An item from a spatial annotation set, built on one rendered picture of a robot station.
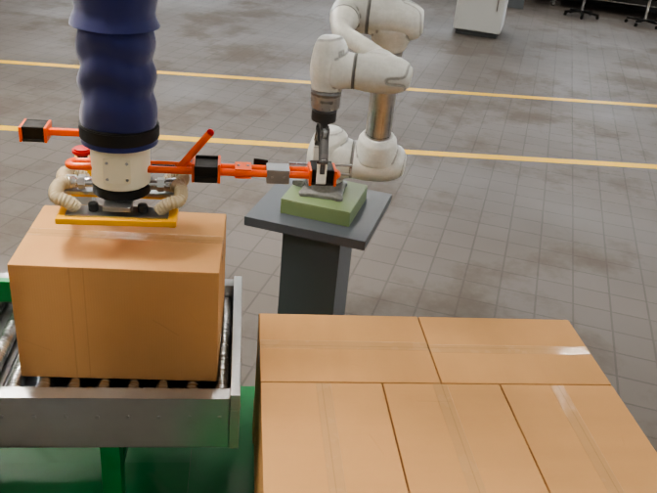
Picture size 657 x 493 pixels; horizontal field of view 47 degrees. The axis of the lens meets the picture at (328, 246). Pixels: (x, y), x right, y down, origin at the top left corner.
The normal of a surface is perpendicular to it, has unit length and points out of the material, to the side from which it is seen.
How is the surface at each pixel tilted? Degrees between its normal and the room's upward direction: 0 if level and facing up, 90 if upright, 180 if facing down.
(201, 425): 90
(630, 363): 0
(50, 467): 0
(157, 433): 90
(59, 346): 90
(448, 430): 0
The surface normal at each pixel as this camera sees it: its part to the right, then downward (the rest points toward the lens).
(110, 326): 0.07, 0.48
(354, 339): 0.09, -0.88
